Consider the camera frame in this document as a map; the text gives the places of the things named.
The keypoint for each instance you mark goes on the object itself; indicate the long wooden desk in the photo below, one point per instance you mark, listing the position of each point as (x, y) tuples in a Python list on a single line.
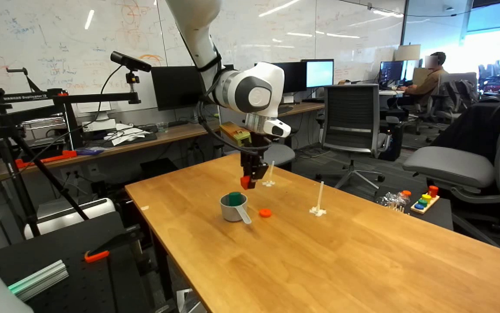
[(170, 135)]

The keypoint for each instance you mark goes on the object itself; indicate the white roll tube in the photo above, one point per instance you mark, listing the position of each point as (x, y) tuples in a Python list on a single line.
[(65, 217)]

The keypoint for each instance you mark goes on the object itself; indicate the colourful wrist mount plate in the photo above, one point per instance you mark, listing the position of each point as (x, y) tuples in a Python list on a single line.
[(239, 135)]

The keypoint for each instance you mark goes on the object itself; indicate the black computer monitor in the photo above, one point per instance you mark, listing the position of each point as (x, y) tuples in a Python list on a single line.
[(295, 78)]

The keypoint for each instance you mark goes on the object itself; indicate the small orange disc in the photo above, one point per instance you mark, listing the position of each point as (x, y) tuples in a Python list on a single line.
[(267, 212)]

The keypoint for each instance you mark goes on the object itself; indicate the small black table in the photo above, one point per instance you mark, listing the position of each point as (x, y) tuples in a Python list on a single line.
[(439, 219)]

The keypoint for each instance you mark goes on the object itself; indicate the black bar camera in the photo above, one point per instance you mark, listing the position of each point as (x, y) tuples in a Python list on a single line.
[(128, 59)]

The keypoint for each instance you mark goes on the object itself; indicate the gray measuring cup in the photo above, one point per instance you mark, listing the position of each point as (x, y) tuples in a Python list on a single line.
[(230, 212)]

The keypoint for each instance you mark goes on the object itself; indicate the gray padded office chair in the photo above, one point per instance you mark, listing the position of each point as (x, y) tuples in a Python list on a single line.
[(453, 165)]

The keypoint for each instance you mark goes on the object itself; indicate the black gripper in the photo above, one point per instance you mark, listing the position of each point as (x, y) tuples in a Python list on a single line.
[(258, 151)]

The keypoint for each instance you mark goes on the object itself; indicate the seated person brown shirt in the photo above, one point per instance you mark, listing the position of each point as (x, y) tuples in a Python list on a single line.
[(430, 80)]

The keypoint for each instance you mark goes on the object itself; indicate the dark distant monitor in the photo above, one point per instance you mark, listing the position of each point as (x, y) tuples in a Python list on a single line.
[(390, 69)]

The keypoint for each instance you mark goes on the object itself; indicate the green block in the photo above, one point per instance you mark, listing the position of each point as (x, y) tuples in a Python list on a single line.
[(236, 198)]

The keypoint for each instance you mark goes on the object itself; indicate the silver metal cylinder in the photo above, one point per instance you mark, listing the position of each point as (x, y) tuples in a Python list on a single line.
[(39, 278)]

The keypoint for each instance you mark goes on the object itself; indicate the bright lit monitor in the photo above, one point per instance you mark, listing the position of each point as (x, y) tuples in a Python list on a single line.
[(321, 73)]

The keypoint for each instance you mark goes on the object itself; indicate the colourful stacking toy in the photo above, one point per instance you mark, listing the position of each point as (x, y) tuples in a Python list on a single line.
[(426, 200)]

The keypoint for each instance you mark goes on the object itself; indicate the clear bottle orange cap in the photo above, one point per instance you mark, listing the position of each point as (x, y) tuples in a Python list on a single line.
[(395, 200)]

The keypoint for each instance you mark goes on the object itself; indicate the white lampshade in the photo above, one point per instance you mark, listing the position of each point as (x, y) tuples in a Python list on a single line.
[(407, 52)]

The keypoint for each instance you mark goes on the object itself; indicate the black mesh chair gray frame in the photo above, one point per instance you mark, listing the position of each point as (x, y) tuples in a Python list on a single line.
[(352, 109)]

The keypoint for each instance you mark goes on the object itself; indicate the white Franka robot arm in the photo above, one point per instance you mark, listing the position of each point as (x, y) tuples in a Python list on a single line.
[(196, 28)]

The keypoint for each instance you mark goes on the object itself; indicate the orange bar tool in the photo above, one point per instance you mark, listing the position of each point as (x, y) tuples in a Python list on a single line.
[(48, 156)]

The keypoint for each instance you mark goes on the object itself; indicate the white plastic pin stand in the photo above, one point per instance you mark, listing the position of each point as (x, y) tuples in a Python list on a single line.
[(270, 182), (319, 212)]

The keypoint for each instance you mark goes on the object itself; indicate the white paper pile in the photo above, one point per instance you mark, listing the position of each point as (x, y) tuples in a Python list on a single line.
[(124, 135)]

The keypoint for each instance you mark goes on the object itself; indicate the black cart top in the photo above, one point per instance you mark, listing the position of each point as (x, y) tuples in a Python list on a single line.
[(78, 283)]

